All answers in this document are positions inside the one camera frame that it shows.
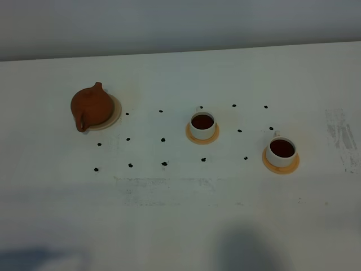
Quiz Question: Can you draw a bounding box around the brown clay teapot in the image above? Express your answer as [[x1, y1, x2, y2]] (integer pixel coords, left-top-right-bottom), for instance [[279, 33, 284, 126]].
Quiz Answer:
[[71, 82, 114, 132]]

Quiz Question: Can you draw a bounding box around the beige round teapot coaster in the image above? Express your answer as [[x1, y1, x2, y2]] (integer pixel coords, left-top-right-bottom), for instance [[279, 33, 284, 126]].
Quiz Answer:
[[88, 95, 122, 131]]

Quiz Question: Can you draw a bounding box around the orange coaster near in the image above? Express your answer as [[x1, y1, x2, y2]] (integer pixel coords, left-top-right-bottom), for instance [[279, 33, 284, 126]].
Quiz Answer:
[[186, 123, 219, 145]]

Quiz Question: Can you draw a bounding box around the orange coaster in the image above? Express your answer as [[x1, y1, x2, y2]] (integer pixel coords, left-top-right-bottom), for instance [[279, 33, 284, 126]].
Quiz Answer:
[[186, 123, 219, 145], [262, 147, 300, 174]]

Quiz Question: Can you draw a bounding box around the white teacup near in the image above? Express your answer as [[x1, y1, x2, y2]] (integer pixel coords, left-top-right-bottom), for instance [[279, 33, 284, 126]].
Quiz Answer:
[[189, 106, 216, 130]]

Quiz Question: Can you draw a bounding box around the white teacup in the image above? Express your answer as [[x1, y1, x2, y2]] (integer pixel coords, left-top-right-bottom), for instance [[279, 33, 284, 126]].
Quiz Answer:
[[267, 130, 297, 158], [189, 106, 216, 130]]

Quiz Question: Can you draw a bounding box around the white teacup far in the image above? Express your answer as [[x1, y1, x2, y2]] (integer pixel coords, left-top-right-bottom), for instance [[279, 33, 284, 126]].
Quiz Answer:
[[267, 130, 297, 158]]

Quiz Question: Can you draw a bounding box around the orange coaster far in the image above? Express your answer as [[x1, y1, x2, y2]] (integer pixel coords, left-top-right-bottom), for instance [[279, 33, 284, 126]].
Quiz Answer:
[[262, 147, 300, 174]]

